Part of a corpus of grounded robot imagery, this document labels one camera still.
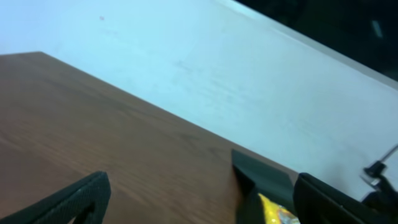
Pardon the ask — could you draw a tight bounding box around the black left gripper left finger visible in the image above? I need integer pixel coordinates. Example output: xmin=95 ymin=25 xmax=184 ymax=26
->
xmin=1 ymin=171 xmax=111 ymax=224

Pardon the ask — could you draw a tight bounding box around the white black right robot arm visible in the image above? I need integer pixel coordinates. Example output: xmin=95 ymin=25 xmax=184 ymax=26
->
xmin=361 ymin=145 xmax=397 ymax=222

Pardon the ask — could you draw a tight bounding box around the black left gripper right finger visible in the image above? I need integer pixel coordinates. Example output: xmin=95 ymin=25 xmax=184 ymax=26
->
xmin=293 ymin=173 xmax=392 ymax=224

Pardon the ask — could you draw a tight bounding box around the dark green box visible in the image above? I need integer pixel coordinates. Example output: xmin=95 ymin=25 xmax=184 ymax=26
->
xmin=231 ymin=149 xmax=297 ymax=224

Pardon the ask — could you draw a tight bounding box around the yellow Hacks candy bag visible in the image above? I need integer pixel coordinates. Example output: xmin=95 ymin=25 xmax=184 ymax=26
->
xmin=258 ymin=194 xmax=300 ymax=224

